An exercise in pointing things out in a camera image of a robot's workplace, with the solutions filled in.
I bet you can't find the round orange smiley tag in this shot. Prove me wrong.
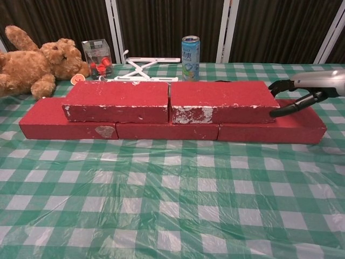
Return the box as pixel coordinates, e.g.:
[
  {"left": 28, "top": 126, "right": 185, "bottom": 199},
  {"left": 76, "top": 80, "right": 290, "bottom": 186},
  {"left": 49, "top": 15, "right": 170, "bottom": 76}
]
[{"left": 70, "top": 73, "right": 86, "bottom": 86}]

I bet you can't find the light blue drink can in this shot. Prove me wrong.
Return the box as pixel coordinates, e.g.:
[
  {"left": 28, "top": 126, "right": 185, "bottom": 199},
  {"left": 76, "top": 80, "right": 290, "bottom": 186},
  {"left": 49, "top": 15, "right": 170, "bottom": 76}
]
[{"left": 181, "top": 36, "right": 201, "bottom": 82}]

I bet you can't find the red brick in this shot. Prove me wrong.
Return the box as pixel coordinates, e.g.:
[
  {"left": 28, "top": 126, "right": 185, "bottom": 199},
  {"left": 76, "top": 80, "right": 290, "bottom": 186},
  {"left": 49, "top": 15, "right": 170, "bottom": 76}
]
[
  {"left": 61, "top": 81, "right": 170, "bottom": 125},
  {"left": 115, "top": 121, "right": 219, "bottom": 141},
  {"left": 19, "top": 97, "right": 119, "bottom": 140},
  {"left": 168, "top": 80, "right": 281, "bottom": 125},
  {"left": 217, "top": 99, "right": 328, "bottom": 144}
]

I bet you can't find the clear box with orange caps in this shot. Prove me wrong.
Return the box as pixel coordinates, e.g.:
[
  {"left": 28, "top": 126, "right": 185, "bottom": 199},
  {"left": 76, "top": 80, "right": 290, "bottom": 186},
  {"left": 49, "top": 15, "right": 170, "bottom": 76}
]
[{"left": 81, "top": 39, "right": 113, "bottom": 81}]

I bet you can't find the brown teddy bear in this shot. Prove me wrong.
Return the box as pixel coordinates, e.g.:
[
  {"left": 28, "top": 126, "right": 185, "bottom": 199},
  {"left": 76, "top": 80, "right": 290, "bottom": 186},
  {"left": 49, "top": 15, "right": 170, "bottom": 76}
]
[{"left": 0, "top": 25, "right": 91, "bottom": 101}]

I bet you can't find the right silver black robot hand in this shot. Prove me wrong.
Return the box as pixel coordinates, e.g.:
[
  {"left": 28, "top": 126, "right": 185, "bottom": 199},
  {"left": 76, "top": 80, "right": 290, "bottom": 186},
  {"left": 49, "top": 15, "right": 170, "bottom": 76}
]
[{"left": 268, "top": 69, "right": 345, "bottom": 118}]

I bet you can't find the dark partition screen white frame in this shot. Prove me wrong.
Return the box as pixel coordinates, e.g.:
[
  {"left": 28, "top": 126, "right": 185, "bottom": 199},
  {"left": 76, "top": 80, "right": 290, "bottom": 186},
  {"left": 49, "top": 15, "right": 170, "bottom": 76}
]
[{"left": 0, "top": 0, "right": 345, "bottom": 65}]

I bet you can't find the green white checked tablecloth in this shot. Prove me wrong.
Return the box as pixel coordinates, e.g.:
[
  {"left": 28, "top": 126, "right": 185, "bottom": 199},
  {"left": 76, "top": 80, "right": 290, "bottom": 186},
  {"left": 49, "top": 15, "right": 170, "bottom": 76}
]
[{"left": 0, "top": 62, "right": 345, "bottom": 259}]

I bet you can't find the white folding stand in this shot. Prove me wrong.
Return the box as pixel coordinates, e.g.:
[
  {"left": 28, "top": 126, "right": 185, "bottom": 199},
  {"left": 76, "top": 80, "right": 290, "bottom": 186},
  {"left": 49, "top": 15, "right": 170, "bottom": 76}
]
[{"left": 99, "top": 50, "right": 181, "bottom": 85}]

